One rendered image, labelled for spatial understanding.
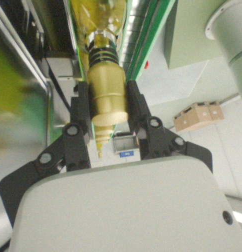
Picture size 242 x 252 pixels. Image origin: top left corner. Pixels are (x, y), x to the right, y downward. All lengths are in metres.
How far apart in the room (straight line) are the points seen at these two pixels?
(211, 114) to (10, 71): 4.04
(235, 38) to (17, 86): 0.51
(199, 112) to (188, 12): 3.47
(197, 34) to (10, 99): 0.55
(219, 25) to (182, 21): 0.11
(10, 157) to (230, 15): 0.59
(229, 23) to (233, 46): 0.07
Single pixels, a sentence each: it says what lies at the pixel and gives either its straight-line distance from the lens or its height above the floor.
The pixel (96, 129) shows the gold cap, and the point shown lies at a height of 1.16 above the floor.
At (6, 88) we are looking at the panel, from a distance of 0.23.
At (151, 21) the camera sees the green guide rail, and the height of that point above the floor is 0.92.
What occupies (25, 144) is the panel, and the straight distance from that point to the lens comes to 0.25.
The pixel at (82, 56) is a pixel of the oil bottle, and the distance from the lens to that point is 0.19.
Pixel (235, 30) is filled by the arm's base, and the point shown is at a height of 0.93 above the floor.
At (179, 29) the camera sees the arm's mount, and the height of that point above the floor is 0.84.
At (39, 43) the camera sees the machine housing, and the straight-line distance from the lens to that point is 0.50.
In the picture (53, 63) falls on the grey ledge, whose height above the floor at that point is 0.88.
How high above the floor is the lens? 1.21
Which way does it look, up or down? 16 degrees down
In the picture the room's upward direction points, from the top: 172 degrees clockwise
